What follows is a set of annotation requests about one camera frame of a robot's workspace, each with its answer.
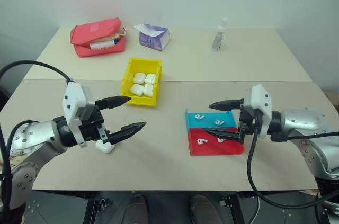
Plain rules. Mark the purple tissue pack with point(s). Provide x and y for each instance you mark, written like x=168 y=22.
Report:
x=151 y=40

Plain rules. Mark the red plastic tray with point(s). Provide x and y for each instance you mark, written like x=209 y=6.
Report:
x=212 y=148

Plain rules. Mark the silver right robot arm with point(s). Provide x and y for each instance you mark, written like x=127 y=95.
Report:
x=304 y=120

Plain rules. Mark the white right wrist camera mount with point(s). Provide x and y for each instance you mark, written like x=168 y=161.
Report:
x=260 y=99

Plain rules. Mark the red fabric pouch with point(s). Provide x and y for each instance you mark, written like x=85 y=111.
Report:
x=92 y=29

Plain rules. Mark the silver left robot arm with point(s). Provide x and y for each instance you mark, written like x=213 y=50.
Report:
x=29 y=139

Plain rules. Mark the dark brown rounded shape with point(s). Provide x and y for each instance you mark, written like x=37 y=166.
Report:
x=136 y=210
x=204 y=210

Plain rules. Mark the blue plastic tray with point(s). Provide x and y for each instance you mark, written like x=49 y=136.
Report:
x=206 y=125

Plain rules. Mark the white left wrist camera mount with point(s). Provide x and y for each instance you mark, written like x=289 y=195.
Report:
x=75 y=99

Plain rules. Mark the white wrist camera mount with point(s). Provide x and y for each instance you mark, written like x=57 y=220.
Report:
x=75 y=99
x=260 y=99

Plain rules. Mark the white marker with blue cap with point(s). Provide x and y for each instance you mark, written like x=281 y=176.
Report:
x=100 y=46

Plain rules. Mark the clear spray bottle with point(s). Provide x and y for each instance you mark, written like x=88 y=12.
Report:
x=218 y=37

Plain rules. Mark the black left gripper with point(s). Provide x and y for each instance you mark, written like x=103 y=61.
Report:
x=92 y=130

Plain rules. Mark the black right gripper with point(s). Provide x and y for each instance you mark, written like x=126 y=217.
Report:
x=247 y=120

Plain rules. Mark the yellow plastic bin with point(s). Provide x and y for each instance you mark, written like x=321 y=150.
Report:
x=127 y=75

